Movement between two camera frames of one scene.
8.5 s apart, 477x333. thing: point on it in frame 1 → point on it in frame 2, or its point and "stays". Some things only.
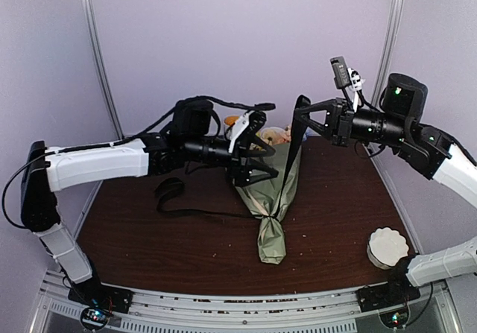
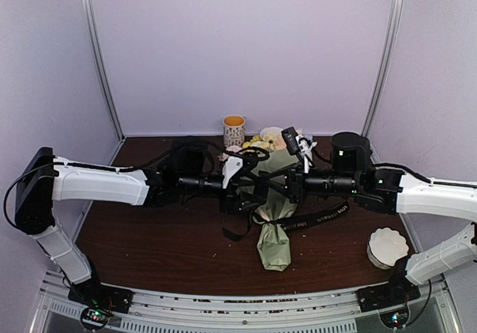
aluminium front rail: (168, 310) stays
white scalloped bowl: (386, 247) stays
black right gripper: (338, 123) → (296, 190)
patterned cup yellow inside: (229, 123) stays
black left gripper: (241, 173) → (235, 203)
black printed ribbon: (300, 106) → (288, 223)
